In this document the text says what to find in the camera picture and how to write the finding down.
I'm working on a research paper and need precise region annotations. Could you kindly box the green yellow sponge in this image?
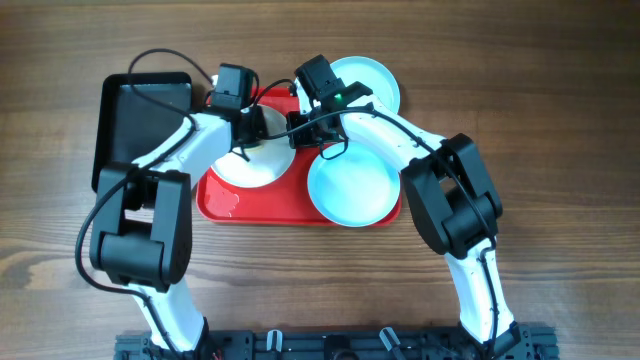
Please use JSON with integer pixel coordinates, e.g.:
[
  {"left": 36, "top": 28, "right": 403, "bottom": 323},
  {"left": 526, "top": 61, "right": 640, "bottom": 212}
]
[{"left": 242, "top": 141, "right": 265, "bottom": 152}]

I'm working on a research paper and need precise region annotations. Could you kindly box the white round plate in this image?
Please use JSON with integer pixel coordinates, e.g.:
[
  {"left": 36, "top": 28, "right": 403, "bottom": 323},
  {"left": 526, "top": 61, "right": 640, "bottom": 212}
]
[{"left": 211, "top": 105, "right": 296, "bottom": 188}]

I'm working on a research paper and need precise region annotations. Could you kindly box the light blue plate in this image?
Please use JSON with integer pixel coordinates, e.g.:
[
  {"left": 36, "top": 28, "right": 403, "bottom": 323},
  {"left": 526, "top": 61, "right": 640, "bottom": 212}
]
[
  {"left": 307, "top": 142, "right": 400, "bottom": 227},
  {"left": 330, "top": 56, "right": 401, "bottom": 114}
]

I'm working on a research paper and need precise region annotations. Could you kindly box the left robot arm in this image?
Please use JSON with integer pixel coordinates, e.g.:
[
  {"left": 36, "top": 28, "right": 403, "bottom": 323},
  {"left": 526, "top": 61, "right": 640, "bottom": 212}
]
[{"left": 75, "top": 64, "right": 259, "bottom": 359}]

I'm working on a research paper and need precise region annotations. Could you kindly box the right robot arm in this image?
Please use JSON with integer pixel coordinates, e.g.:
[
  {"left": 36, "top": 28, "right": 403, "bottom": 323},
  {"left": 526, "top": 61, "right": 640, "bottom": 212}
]
[{"left": 290, "top": 55, "right": 517, "bottom": 359}]

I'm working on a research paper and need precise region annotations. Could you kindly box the black rectangular tray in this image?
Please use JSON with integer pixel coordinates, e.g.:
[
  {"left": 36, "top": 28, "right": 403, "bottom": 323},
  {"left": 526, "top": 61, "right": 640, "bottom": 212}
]
[{"left": 91, "top": 72, "right": 192, "bottom": 190}]

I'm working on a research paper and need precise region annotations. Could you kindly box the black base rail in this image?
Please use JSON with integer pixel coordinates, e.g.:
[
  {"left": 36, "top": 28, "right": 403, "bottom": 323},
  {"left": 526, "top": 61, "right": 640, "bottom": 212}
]
[{"left": 113, "top": 324, "right": 560, "bottom": 360}]

